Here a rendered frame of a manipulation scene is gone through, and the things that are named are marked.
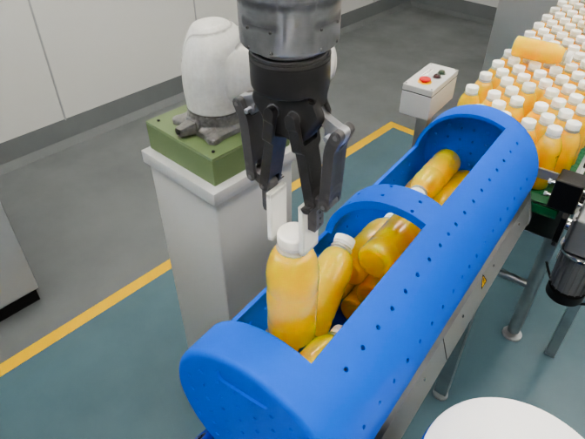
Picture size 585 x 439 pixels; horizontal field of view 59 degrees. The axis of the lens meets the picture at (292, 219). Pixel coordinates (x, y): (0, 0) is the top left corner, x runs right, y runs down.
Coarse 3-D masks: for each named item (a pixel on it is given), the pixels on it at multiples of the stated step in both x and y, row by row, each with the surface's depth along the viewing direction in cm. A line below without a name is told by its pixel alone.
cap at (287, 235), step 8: (288, 224) 61; (296, 224) 62; (280, 232) 60; (288, 232) 60; (296, 232) 60; (280, 240) 60; (288, 240) 59; (296, 240) 59; (280, 248) 61; (288, 248) 60; (296, 248) 60
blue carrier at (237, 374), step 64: (448, 128) 126; (512, 128) 113; (384, 192) 92; (512, 192) 105; (448, 256) 86; (256, 320) 90; (384, 320) 73; (192, 384) 75; (256, 384) 63; (320, 384) 64; (384, 384) 71
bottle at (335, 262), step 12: (324, 252) 91; (336, 252) 90; (348, 252) 92; (324, 264) 89; (336, 264) 89; (348, 264) 90; (324, 276) 88; (336, 276) 88; (348, 276) 90; (324, 288) 87; (336, 288) 88; (324, 300) 87; (336, 300) 88; (324, 312) 86; (336, 312) 89; (324, 324) 86
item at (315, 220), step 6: (318, 198) 54; (336, 198) 54; (318, 204) 54; (318, 210) 55; (312, 216) 56; (318, 216) 56; (312, 222) 56; (318, 222) 56; (312, 228) 57; (318, 228) 57
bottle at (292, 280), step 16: (272, 256) 62; (288, 256) 60; (304, 256) 61; (272, 272) 62; (288, 272) 61; (304, 272) 61; (272, 288) 63; (288, 288) 62; (304, 288) 62; (272, 304) 65; (288, 304) 64; (304, 304) 64; (272, 320) 67; (288, 320) 66; (304, 320) 66; (288, 336) 68; (304, 336) 69
